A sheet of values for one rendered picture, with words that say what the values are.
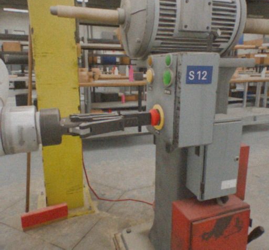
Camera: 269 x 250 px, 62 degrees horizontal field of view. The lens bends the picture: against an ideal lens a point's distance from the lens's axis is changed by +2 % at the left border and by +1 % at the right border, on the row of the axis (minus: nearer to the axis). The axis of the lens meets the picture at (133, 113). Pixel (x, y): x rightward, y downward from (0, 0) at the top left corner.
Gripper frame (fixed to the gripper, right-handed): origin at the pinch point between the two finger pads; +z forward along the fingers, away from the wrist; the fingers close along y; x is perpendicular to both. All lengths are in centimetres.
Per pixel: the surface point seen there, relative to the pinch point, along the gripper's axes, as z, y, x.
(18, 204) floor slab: -48, -141, -96
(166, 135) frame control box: 5.6, 4.4, -3.3
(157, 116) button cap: 4.5, 1.9, 0.6
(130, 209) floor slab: 35, -102, -97
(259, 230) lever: 45, -2, -43
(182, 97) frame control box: 6.9, 8.1, 5.6
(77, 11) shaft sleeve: -8.5, -25.3, 27.7
